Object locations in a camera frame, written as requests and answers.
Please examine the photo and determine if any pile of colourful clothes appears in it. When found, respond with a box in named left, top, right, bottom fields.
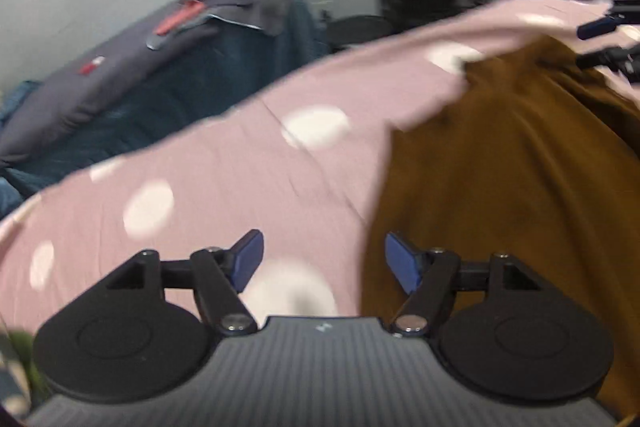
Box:
left=0, top=327, right=50, bottom=421

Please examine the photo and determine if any brown knit garment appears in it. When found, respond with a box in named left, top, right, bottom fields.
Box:
left=359, top=36, right=639, bottom=414

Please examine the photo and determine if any grey and blue sofa bed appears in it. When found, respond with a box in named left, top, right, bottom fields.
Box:
left=1, top=0, right=326, bottom=213

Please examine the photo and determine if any pink polka dot bedsheet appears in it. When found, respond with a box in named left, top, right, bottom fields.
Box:
left=0, top=0, right=640, bottom=333

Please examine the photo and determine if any grey garment on sofa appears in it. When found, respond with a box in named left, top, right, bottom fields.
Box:
left=146, top=0, right=292, bottom=51

